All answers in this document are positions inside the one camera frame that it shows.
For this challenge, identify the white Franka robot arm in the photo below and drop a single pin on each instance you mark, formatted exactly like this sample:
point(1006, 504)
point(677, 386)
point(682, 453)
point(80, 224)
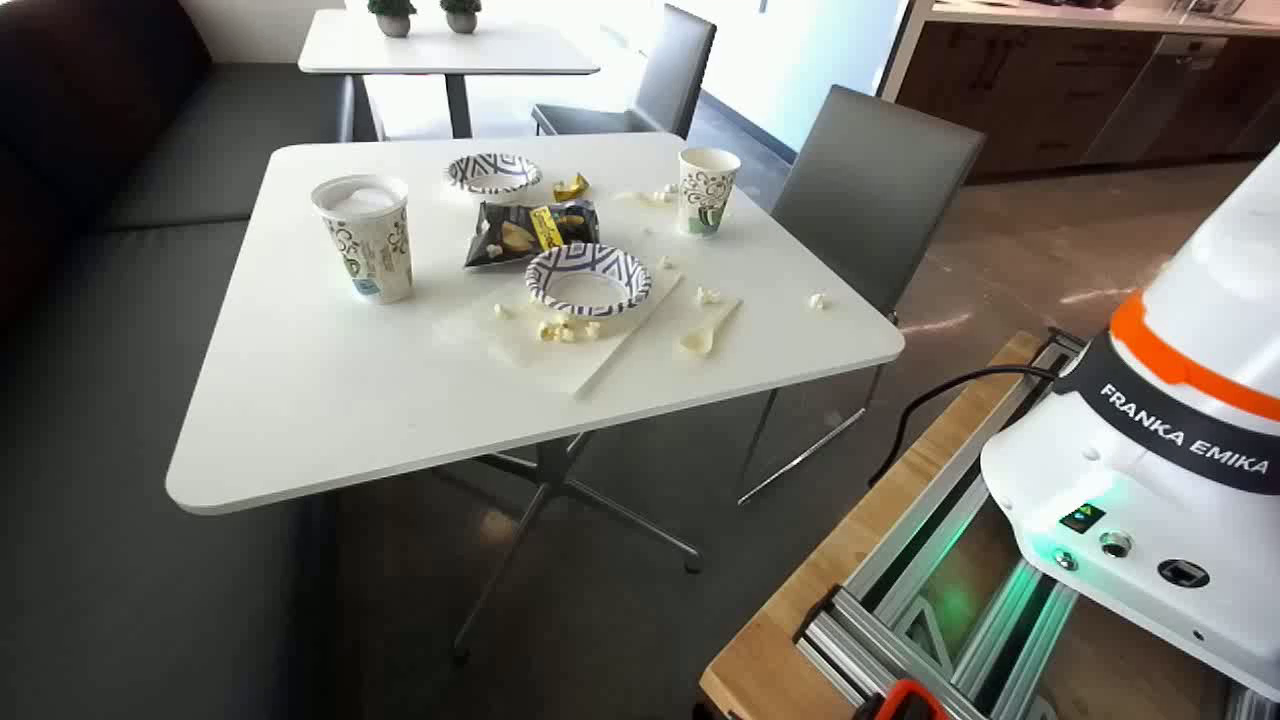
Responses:
point(1172, 440)

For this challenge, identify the small patterned paper cup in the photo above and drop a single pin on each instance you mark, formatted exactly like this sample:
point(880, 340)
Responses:
point(709, 187)

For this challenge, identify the tall patterned paper cup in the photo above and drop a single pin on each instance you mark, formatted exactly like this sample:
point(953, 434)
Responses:
point(376, 257)

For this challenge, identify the white cutting board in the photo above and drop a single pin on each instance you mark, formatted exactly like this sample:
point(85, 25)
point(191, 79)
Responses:
point(585, 353)

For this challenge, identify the white plastic spoon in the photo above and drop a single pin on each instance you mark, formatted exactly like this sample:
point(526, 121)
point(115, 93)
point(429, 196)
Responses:
point(706, 334)

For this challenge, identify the pale yellow food crumbs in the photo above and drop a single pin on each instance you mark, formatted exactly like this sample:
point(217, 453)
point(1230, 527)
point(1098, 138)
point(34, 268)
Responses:
point(566, 329)

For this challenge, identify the large blue patterned bowl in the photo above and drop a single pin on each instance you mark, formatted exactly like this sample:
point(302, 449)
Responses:
point(585, 282)

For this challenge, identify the yellow food strip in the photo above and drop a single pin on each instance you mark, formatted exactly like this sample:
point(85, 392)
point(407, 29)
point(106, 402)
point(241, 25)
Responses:
point(546, 231)

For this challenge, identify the white food crumb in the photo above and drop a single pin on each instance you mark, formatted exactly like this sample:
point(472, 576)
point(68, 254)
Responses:
point(817, 303)

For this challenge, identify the small yellow food piece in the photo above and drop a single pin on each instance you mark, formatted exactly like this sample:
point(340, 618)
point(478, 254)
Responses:
point(568, 190)

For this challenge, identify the black food tray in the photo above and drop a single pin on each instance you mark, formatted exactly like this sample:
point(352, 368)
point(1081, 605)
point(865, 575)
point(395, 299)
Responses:
point(499, 241)

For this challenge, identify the small blue patterned bowl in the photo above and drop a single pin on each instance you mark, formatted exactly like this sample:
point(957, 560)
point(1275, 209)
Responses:
point(493, 175)

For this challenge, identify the large white square table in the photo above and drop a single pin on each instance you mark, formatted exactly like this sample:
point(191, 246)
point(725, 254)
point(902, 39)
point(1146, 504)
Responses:
point(374, 386)

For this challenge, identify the grey chair with metal legs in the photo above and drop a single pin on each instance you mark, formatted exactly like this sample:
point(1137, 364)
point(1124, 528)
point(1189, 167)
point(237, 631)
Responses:
point(865, 187)

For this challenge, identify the grey chair with armrest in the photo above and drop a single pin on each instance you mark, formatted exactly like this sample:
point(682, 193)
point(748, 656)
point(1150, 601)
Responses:
point(675, 74)

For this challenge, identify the wooden workbench top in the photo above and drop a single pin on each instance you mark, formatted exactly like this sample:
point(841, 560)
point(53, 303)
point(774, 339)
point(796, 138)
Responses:
point(786, 640)

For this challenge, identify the small white table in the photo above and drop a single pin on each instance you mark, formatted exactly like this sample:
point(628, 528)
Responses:
point(440, 49)

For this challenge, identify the small potted plant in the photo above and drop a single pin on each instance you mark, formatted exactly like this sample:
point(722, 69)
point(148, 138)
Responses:
point(460, 13)
point(395, 17)

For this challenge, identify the brown wooden counter cabinet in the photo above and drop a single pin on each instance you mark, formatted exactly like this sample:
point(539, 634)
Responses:
point(1066, 93)

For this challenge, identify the dark upholstered bench sofa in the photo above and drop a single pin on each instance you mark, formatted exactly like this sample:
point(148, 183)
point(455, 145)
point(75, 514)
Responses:
point(93, 402)

